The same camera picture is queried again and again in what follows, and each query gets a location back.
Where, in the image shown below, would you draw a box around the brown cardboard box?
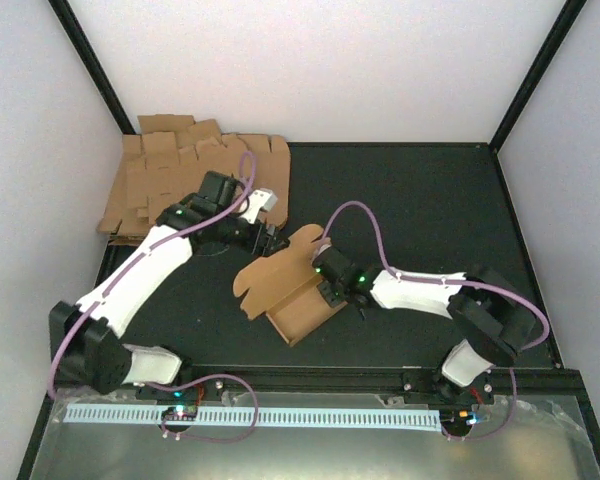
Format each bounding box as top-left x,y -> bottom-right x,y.
233,224 -> 347,346

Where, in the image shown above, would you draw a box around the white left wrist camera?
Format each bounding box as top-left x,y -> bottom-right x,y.
238,189 -> 278,224

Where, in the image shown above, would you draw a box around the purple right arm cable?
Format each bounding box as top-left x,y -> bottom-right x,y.
317,200 -> 551,444

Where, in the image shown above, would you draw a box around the white slotted cable duct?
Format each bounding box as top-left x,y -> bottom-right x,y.
63,404 -> 442,433

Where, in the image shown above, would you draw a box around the stack of flat cardboard blanks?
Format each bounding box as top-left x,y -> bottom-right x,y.
97,114 -> 291,246

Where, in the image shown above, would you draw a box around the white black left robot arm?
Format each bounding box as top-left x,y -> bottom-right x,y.
47,171 -> 289,399

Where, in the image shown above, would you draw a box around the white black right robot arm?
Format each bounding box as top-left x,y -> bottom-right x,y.
312,245 -> 538,403

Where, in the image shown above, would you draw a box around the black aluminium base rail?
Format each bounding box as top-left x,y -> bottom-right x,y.
47,364 -> 584,405

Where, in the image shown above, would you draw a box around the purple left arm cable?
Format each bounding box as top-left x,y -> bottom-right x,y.
47,150 -> 259,445

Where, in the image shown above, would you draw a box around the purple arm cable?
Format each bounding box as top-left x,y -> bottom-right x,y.
47,150 -> 259,445
317,200 -> 551,444

